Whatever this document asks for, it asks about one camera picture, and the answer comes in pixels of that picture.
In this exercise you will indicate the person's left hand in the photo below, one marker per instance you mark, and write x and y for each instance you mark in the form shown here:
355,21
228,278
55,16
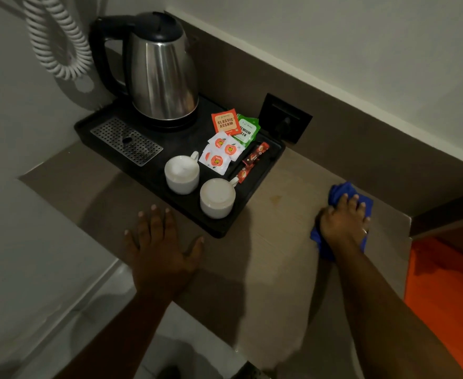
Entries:
161,259

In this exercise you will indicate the person's right hand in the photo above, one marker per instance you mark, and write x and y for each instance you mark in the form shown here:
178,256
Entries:
344,226

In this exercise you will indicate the person's right middle finger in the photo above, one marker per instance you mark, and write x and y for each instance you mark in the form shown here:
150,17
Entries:
342,202

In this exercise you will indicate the person's left thumb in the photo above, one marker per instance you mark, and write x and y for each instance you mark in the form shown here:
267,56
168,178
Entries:
196,252

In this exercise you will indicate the person's right little finger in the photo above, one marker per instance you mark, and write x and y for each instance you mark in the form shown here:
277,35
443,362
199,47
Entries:
361,211

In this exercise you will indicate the person's left little finger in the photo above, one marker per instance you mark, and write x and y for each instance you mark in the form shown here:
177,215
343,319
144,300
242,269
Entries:
132,242

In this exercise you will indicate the person's left middle finger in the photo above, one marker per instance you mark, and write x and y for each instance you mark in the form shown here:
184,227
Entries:
156,224

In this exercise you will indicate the blue cleaning cloth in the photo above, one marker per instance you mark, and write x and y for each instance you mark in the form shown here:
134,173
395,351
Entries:
340,193

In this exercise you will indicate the person's left forearm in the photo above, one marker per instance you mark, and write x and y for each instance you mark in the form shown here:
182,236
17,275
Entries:
115,336

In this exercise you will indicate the person's right forearm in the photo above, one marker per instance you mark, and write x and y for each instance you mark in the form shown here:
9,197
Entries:
389,315

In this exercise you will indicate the white ceramic cup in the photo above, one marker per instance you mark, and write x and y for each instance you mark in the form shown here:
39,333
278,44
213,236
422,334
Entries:
182,173
217,197

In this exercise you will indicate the black plastic tray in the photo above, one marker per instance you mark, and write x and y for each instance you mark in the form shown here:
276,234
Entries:
184,145

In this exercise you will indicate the white sachet with orange print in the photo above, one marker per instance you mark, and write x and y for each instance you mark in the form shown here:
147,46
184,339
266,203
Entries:
219,142
233,149
215,160

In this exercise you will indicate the perforated metal drip grate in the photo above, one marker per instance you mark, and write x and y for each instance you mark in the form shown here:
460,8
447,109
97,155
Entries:
126,141

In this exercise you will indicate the red stick sachet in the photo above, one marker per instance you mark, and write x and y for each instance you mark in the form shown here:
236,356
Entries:
244,173
257,152

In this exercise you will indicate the green tea bag packet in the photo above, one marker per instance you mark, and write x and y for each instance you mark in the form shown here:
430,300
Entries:
249,130

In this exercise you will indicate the orange fabric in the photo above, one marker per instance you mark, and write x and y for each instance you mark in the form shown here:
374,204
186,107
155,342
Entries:
446,299

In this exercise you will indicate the orange tea bag packet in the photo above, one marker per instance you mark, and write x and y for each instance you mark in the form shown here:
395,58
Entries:
226,122

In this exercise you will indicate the person's shoe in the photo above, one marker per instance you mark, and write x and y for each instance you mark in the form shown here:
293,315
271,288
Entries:
251,371

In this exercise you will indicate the stainless steel electric kettle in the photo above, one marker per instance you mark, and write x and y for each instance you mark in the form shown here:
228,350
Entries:
158,70

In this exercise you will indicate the black wall socket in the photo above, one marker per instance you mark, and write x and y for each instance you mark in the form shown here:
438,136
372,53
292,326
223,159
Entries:
284,119

